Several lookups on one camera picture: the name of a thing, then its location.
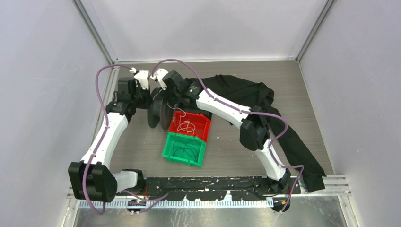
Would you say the grey perforated cable spool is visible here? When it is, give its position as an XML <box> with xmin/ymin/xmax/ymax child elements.
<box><xmin>147</xmin><ymin>88</ymin><xmax>174</xmax><ymax>131</ymax></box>

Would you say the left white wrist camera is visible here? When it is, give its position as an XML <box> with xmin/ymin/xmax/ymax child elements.
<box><xmin>129</xmin><ymin>67</ymin><xmax>150</xmax><ymax>90</ymax></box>

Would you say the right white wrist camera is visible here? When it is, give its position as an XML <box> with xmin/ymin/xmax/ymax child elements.
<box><xmin>150</xmin><ymin>68</ymin><xmax>169</xmax><ymax>90</ymax></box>

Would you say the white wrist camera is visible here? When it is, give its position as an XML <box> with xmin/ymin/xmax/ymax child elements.
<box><xmin>129</xmin><ymin>67</ymin><xmax>150</xmax><ymax>90</ymax></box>
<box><xmin>150</xmin><ymin>68</ymin><xmax>169</xmax><ymax>90</ymax></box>

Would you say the green plastic bin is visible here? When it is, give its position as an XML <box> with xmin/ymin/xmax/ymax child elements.
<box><xmin>162</xmin><ymin>132</ymin><xmax>207</xmax><ymax>167</ymax></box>

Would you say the black plastic bin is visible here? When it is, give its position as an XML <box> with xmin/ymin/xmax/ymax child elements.
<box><xmin>186</xmin><ymin>107</ymin><xmax>212</xmax><ymax>120</ymax></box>

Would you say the black cloth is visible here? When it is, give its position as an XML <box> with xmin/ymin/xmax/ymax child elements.
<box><xmin>184</xmin><ymin>74</ymin><xmax>327</xmax><ymax>193</ymax></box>

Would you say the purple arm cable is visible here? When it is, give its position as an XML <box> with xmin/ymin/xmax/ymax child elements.
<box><xmin>150</xmin><ymin>59</ymin><xmax>305</xmax><ymax>214</ymax></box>
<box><xmin>82</xmin><ymin>64</ymin><xmax>137</xmax><ymax>216</ymax></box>

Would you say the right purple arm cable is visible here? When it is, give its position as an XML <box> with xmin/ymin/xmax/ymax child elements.
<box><xmin>150</xmin><ymin>59</ymin><xmax>305</xmax><ymax>214</ymax></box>

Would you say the red plastic bin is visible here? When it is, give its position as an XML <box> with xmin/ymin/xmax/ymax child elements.
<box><xmin>168</xmin><ymin>110</ymin><xmax>211</xmax><ymax>142</ymax></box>

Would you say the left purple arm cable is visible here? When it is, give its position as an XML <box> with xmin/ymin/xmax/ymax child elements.
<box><xmin>82</xmin><ymin>64</ymin><xmax>137</xmax><ymax>216</ymax></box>

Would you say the dark blue cable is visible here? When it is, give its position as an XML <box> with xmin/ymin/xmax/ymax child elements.
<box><xmin>171</xmin><ymin>140</ymin><xmax>199</xmax><ymax>159</ymax></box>

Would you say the white cable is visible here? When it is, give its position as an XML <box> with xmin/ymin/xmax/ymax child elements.
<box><xmin>166</xmin><ymin>103</ymin><xmax>198</xmax><ymax>134</ymax></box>

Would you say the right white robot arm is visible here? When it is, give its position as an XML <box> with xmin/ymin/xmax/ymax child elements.
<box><xmin>152</xmin><ymin>69</ymin><xmax>290</xmax><ymax>194</ymax></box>

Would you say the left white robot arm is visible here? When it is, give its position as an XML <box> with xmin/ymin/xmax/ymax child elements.
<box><xmin>68</xmin><ymin>75</ymin><xmax>152</xmax><ymax>202</ymax></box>

